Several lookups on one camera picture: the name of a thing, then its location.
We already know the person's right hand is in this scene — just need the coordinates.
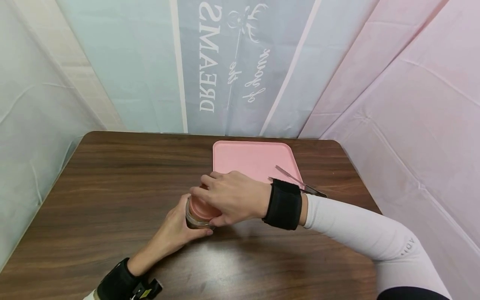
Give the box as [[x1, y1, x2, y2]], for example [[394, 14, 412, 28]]
[[189, 170, 272, 228]]

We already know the person's left hand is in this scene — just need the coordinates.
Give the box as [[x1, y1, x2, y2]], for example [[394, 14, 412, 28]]
[[127, 193, 214, 277]]

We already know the pink jar lid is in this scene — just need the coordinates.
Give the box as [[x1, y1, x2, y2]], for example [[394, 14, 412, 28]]
[[188, 183, 223, 219]]

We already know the glass jar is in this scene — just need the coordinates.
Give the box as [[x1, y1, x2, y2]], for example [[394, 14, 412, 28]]
[[185, 204, 215, 230]]

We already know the pink tray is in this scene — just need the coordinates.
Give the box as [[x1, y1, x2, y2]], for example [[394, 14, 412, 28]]
[[212, 141, 304, 188]]

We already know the black wrist band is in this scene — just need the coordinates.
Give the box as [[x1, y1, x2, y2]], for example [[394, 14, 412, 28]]
[[262, 178, 303, 231], [97, 257, 163, 300]]

